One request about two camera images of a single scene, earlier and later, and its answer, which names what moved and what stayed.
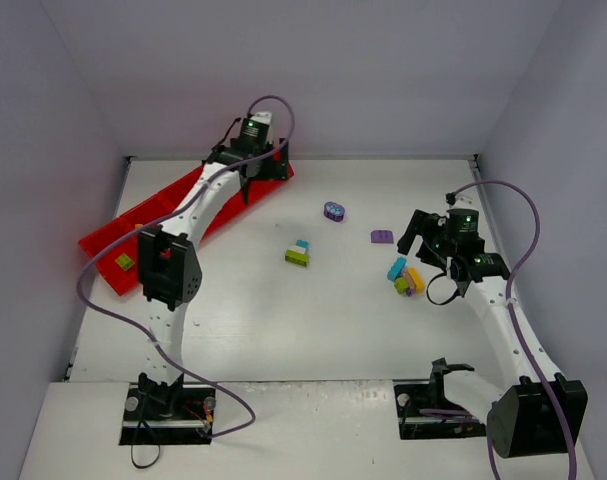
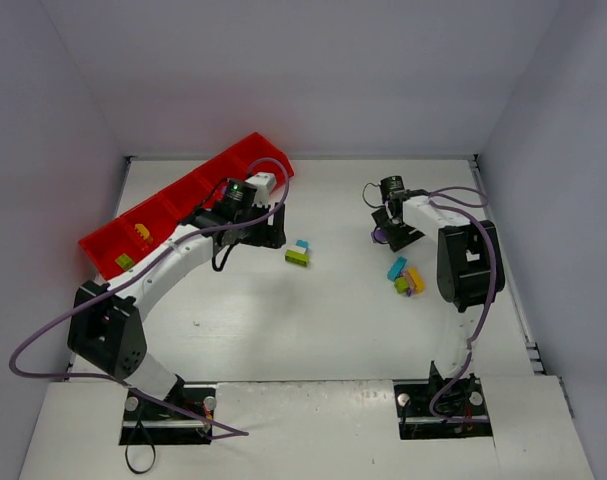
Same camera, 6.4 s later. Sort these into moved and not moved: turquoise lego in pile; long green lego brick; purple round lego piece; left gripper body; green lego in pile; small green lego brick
Moved: left gripper body; purple round lego piece
Not moved: green lego in pile; small green lego brick; turquoise lego in pile; long green lego brick
